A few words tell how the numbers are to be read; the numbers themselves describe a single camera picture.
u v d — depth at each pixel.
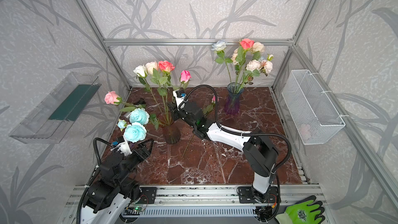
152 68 0.73
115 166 0.52
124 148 0.64
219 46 0.81
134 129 0.55
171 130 0.86
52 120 0.64
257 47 0.81
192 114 0.59
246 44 0.81
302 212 0.68
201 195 0.75
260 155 0.46
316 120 0.60
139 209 0.70
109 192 0.51
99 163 0.51
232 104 1.01
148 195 0.74
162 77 0.77
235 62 0.87
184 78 0.67
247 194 0.74
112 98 0.61
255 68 0.79
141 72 0.70
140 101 1.08
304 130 0.72
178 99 0.66
